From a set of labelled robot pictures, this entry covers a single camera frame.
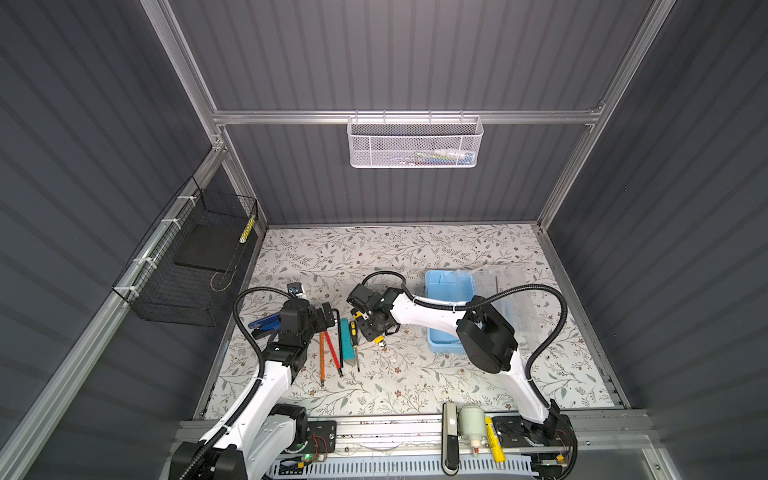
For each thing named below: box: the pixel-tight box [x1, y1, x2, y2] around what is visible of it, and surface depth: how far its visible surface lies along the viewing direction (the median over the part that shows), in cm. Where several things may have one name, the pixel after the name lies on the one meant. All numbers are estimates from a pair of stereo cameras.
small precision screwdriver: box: [350, 320, 360, 372], surface depth 91 cm
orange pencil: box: [319, 332, 325, 387], surface depth 89 cm
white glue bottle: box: [459, 406, 486, 457], surface depth 71 cm
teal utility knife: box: [340, 318, 356, 365], surface depth 91 cm
